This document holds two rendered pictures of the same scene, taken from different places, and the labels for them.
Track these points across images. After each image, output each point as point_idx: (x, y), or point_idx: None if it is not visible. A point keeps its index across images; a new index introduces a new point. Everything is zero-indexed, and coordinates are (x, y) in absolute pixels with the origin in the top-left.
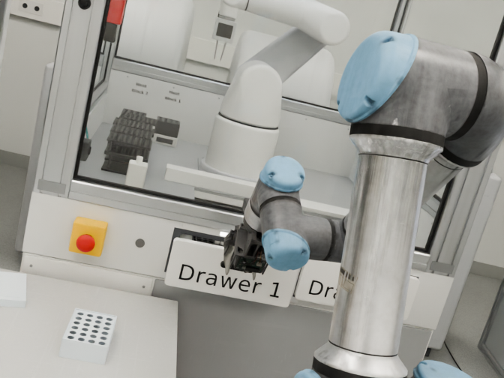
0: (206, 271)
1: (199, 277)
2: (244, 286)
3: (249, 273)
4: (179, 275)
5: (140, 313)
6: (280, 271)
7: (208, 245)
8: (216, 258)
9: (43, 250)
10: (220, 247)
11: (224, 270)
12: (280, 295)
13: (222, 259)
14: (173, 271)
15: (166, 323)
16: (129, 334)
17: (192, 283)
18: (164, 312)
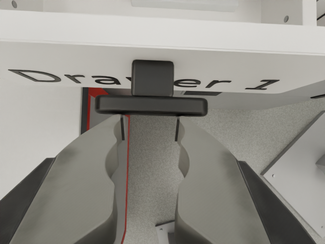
0: (82, 74)
1: (78, 79)
2: (187, 83)
3: (198, 73)
4: (30, 79)
5: (17, 123)
6: (299, 69)
7: (28, 34)
8: (86, 59)
9: None
10: (81, 26)
11: (127, 72)
12: (270, 88)
13: (106, 60)
14: (9, 76)
15: (61, 143)
16: (0, 199)
17: (71, 83)
18: (58, 106)
